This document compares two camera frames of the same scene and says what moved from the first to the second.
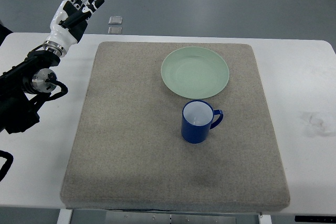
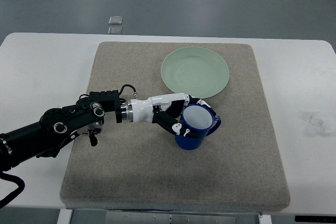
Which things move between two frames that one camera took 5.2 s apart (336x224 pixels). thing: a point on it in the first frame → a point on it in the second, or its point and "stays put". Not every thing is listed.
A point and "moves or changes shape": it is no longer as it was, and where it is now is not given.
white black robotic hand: (70, 19) → (164, 109)
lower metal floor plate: (115, 30) stays put
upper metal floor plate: (115, 20) stays put
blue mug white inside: (198, 117) moves or changes shape
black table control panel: (315, 219) stays put
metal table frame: (88, 216) stays put
